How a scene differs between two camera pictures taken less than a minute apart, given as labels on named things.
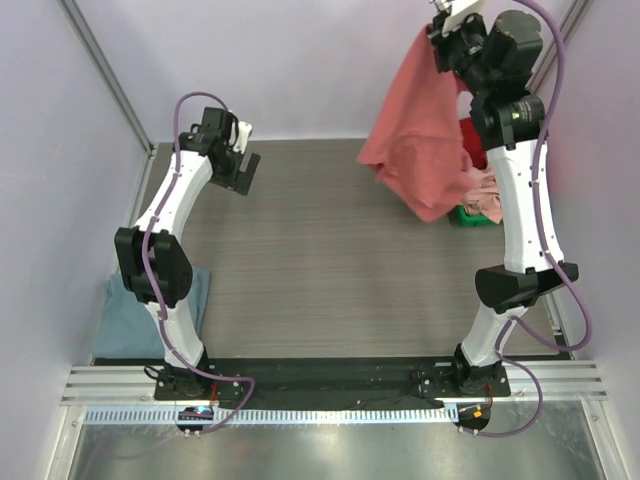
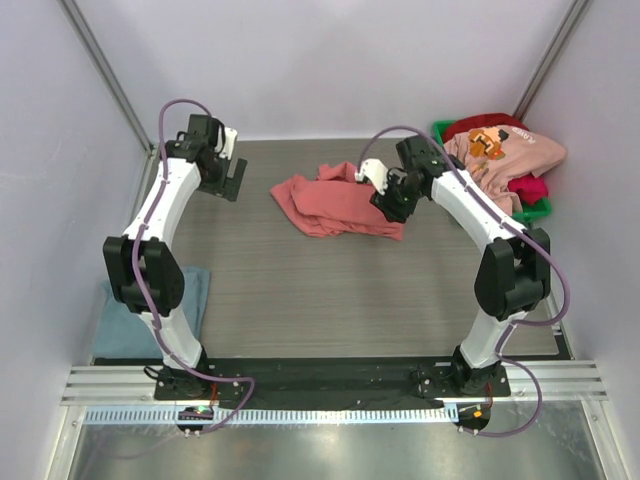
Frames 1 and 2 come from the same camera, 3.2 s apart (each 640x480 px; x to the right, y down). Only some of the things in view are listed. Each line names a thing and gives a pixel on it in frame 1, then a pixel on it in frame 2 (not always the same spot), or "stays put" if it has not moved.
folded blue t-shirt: [125, 326] stays put
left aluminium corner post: [73, 13] stays put
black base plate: [397, 381] stays put
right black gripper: [445, 38] to [390, 205]
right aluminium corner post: [575, 12] stays put
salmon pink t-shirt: [414, 146] to [334, 202]
